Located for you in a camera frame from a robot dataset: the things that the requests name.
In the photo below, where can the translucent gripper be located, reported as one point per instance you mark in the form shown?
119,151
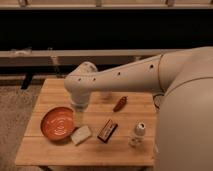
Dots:
78,116

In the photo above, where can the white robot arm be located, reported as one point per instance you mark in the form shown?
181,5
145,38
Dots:
184,129

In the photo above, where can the white sponge block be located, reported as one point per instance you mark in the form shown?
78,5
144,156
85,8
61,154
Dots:
81,134

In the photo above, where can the orange bowl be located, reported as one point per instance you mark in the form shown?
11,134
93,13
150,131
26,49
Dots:
57,124

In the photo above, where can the brown snack box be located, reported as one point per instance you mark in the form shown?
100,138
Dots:
107,131

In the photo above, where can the wooden table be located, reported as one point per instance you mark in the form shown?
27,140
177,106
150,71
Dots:
36,150

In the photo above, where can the red chili pepper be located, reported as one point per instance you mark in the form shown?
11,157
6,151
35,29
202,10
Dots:
120,104

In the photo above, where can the grey metal rail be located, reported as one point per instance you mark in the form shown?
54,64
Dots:
36,58

